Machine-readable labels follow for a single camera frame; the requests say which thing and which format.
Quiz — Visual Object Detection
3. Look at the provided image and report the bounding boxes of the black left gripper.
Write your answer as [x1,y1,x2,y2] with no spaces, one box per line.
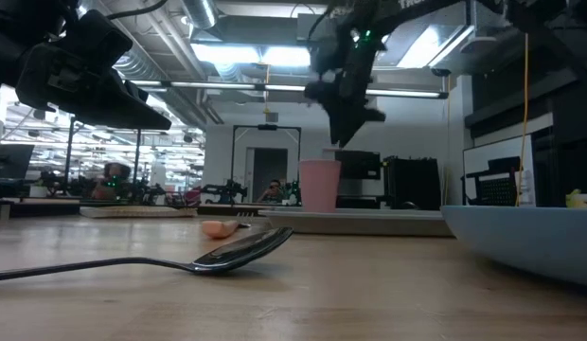
[16,9,173,132]

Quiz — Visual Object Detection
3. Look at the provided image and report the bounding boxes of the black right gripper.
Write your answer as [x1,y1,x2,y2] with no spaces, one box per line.
[304,26,387,147]

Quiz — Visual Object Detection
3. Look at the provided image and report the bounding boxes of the pink ribbed cup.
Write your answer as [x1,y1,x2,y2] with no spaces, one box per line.
[298,158,343,214]

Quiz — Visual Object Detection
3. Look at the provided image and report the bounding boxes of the orange-handled silver fork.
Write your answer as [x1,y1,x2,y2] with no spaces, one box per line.
[201,211,257,241]

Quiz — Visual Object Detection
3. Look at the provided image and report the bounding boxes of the black spoon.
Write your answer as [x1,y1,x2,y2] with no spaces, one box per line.
[0,225,295,283]

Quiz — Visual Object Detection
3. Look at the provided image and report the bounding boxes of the blue-grey bowl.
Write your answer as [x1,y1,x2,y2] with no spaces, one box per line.
[439,205,587,289]

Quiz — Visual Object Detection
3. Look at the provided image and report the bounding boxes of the grey tray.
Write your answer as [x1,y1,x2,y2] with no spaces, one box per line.
[260,207,454,238]

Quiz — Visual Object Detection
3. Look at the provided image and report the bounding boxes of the black computer screen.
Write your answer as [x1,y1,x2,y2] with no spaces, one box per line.
[340,150,382,182]

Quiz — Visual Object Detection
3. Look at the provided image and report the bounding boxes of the person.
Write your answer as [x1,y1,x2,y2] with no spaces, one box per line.
[92,162,133,200]
[257,178,286,206]

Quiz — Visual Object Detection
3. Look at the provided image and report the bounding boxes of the long ceiling light bar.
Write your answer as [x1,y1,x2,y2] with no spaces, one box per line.
[127,79,449,100]

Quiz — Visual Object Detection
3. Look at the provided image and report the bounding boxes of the black cabinet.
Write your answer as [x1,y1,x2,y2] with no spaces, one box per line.
[382,155,442,211]

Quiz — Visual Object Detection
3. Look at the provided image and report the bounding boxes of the light wooden board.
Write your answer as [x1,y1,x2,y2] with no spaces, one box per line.
[80,205,199,220]

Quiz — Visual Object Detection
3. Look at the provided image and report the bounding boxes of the black monitor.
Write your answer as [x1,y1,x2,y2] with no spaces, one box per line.
[0,143,35,182]

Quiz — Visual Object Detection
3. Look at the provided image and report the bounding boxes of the white panel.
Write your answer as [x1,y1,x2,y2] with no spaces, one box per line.
[463,135,534,207]

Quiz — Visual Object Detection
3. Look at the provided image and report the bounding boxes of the black mesh stand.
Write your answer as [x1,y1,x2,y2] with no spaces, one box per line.
[460,155,522,207]

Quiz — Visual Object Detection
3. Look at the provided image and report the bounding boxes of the white bottle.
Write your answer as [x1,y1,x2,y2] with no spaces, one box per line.
[518,168,537,208]

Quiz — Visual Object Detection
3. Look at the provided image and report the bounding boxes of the yellow-green small object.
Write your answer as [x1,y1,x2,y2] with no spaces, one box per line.
[565,188,587,210]

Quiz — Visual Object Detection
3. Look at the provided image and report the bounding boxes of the black metal frame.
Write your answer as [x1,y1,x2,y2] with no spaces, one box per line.
[230,123,303,203]
[64,116,143,184]

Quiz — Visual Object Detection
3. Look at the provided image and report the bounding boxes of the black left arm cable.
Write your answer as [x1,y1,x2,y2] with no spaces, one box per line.
[106,0,169,21]

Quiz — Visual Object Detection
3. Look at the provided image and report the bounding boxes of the silver ventilation duct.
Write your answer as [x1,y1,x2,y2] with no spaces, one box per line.
[181,0,219,29]

